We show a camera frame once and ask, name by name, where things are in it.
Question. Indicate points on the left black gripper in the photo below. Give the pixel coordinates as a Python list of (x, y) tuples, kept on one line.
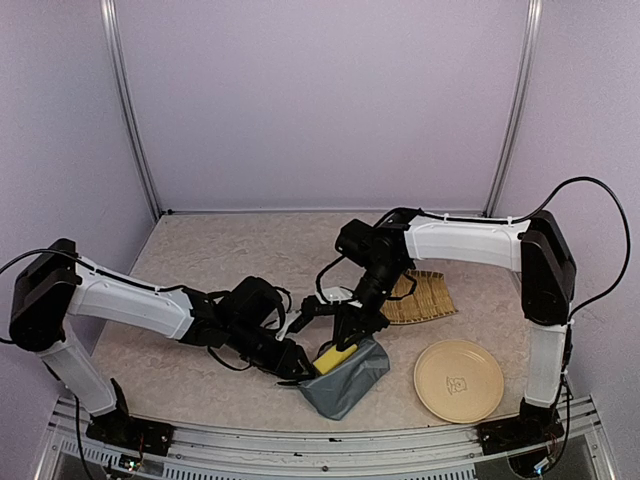
[(284, 362)]

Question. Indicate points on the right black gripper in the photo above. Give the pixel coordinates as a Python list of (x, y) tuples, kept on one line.
[(356, 318)]

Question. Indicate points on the yellow sponge block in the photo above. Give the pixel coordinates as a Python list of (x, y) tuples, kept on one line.
[(333, 358)]

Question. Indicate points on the grey zip pouch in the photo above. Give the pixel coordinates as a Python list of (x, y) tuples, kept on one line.
[(334, 394)]

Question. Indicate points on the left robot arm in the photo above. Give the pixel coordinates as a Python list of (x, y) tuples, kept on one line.
[(58, 283)]

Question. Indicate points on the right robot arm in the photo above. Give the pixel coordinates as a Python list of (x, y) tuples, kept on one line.
[(534, 248)]

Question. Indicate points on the woven bamboo tray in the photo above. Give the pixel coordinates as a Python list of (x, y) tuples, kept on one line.
[(425, 297)]

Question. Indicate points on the beige round plate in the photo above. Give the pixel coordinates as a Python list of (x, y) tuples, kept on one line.
[(458, 381)]

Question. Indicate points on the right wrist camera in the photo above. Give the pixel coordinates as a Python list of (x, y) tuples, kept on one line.
[(327, 302)]

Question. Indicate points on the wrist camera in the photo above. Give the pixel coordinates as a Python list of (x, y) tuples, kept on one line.
[(327, 302), (294, 322)]

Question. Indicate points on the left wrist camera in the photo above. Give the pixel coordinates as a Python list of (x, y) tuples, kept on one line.
[(294, 322)]

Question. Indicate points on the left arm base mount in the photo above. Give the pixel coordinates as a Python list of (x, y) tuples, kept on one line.
[(119, 428)]

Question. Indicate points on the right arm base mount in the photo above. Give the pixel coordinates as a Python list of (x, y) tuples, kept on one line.
[(532, 425)]

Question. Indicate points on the front aluminium rail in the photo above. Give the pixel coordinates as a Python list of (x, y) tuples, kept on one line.
[(446, 452)]

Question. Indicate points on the right aluminium frame post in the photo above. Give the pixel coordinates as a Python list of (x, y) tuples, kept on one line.
[(524, 71)]

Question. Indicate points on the aluminium frame post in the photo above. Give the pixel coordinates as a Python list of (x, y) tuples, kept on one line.
[(524, 71), (116, 53)]

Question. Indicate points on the left aluminium frame post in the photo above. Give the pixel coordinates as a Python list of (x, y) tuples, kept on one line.
[(116, 53)]

